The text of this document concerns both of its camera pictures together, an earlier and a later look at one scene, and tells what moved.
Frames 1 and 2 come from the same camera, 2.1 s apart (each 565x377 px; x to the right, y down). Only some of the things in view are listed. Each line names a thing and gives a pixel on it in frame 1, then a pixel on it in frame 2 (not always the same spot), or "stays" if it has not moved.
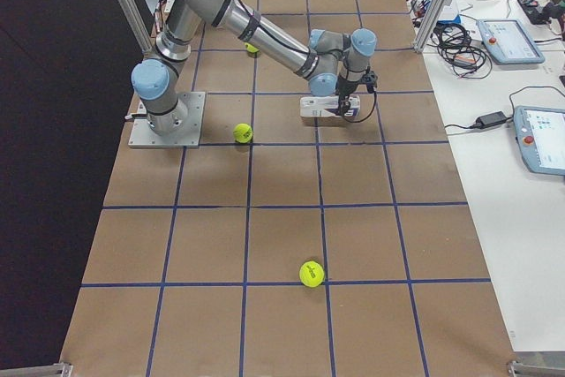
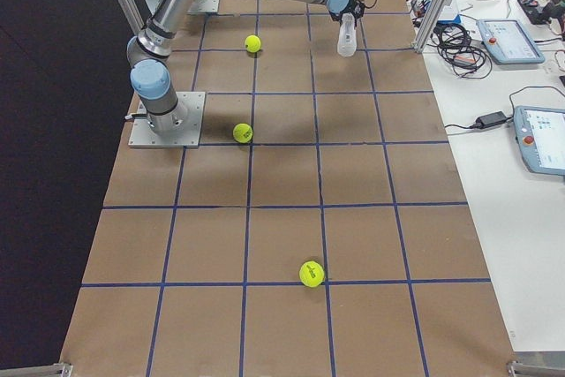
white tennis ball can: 327,106 to 347,39
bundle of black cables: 453,41 stays
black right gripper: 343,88 to 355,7
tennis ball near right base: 243,132 stays
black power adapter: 490,119 stays
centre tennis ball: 251,48 stays
